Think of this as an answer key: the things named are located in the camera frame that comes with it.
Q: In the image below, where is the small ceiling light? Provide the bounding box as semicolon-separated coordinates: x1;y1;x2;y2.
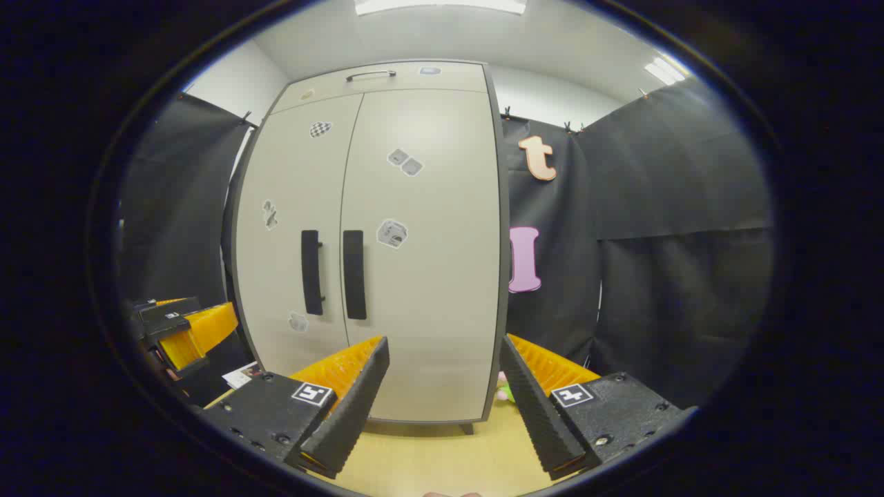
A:
646;55;689;86

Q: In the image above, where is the black backdrop cloth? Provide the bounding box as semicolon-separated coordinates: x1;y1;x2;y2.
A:
503;76;774;408
119;93;253;408

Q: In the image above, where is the black door handle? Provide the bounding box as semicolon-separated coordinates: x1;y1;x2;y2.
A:
343;230;367;320
301;230;325;316

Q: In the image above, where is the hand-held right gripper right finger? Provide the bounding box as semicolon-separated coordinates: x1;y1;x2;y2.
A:
499;333;695;482

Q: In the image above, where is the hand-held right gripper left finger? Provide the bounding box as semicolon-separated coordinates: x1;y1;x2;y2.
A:
200;336;391;480

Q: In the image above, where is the long ceiling light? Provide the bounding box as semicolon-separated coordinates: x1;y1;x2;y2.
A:
354;0;527;16

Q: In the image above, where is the white paper booklet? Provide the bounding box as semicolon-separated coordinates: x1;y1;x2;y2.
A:
222;361;265;389

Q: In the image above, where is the beige double-door shoe cabinet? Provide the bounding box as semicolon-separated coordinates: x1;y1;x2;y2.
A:
230;60;510;434

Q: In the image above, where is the beige cabinet drawer front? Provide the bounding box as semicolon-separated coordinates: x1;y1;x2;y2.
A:
273;62;488;115

